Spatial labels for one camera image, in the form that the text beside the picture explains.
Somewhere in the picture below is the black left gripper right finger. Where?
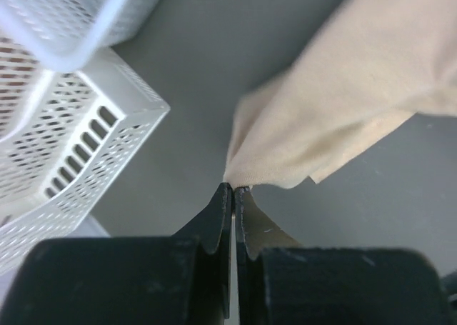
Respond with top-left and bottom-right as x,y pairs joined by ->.
233,186 -> 302,324

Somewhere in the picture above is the beige t shirt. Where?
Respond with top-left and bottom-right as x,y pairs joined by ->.
224,0 -> 456,189

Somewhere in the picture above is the white plastic laundry basket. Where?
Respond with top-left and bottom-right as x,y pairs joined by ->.
1,0 -> 159,73

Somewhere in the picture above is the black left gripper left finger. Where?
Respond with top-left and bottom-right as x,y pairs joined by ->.
173,183 -> 232,319

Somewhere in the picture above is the white mesh file organizer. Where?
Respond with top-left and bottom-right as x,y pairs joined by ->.
1,36 -> 170,273

